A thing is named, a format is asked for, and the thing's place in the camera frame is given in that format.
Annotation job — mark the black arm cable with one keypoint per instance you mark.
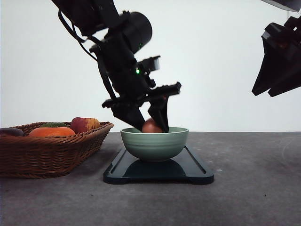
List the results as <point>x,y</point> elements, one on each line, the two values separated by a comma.
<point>103,76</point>

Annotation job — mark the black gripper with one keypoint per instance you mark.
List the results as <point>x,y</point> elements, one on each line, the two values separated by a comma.
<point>132,85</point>
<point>281,68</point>

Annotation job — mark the orange tangerine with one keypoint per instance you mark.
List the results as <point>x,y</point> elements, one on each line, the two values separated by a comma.
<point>51,131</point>

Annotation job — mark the dark purple eggplant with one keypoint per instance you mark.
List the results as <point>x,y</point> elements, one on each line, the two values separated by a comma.
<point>11,131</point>

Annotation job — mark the dark blue rectangular tray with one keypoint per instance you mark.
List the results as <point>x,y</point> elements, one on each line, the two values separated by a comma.
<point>185,168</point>

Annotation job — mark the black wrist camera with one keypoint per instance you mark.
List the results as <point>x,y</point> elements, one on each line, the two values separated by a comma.
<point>151,63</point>

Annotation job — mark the light green bowl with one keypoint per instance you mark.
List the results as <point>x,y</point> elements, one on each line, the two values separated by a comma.
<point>155,147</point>

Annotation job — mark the brown wicker basket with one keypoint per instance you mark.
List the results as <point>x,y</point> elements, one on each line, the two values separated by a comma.
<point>49,149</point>

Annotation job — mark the brown egg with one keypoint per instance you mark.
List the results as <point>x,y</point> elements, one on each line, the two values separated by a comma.
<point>150,126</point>

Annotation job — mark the green fruit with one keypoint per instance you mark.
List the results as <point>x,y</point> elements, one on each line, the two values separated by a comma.
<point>54,124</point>

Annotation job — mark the red yellow apple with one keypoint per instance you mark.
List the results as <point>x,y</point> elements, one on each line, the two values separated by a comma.
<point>84,124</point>

